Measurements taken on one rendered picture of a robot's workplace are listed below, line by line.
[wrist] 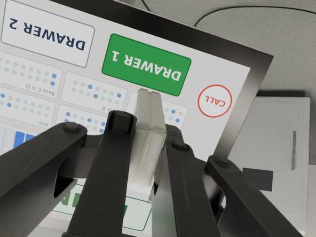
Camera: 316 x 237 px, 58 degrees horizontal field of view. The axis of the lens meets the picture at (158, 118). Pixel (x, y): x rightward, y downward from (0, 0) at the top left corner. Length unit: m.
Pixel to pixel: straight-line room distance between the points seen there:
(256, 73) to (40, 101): 0.25
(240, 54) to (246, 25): 1.44
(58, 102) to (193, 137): 0.17
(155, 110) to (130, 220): 0.28
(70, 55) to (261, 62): 0.21
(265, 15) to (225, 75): 1.39
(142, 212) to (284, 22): 1.50
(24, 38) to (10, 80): 0.05
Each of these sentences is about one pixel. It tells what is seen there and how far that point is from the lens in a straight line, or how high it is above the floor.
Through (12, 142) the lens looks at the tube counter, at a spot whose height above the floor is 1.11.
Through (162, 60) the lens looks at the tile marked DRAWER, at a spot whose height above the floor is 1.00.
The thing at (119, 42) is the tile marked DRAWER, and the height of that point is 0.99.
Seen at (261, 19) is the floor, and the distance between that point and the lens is 1.75.
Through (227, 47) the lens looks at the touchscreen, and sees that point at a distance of 0.33.
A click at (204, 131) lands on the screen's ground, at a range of 0.35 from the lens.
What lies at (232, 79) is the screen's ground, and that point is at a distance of 0.34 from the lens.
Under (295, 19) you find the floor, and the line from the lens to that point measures 1.75.
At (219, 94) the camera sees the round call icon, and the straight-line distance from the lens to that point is 0.34.
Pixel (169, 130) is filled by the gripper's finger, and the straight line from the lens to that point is 0.15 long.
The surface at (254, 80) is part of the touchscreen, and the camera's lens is 0.35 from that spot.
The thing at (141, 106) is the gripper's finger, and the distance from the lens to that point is 0.15.
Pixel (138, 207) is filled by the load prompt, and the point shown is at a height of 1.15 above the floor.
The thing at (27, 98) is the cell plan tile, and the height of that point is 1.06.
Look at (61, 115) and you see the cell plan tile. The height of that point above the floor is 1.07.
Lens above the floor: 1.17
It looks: 21 degrees down
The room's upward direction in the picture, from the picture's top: 167 degrees counter-clockwise
